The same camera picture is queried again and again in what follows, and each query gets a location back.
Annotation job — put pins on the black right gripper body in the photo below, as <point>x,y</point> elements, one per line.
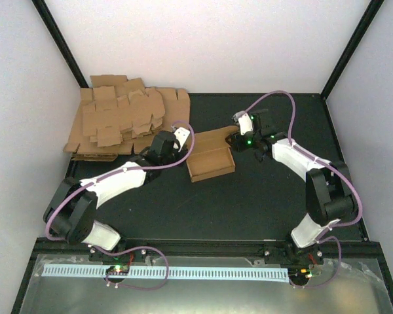
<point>242,146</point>

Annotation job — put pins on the brown cardboard box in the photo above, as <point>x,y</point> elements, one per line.
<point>211,156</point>

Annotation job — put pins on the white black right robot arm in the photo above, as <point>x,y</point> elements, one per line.
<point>328,190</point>

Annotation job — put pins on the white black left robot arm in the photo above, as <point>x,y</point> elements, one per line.
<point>70,215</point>

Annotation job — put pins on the stack of flat cardboard blanks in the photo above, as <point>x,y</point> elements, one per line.
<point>118,115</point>

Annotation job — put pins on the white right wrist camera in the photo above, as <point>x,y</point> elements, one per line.
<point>244,121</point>

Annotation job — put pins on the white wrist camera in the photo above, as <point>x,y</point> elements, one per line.
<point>244,121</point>
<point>182,136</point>

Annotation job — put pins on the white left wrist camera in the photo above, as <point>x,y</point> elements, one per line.
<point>182,136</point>

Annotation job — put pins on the white slotted cable duct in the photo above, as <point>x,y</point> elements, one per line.
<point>279,275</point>

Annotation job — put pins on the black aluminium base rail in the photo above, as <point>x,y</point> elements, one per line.
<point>272,252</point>

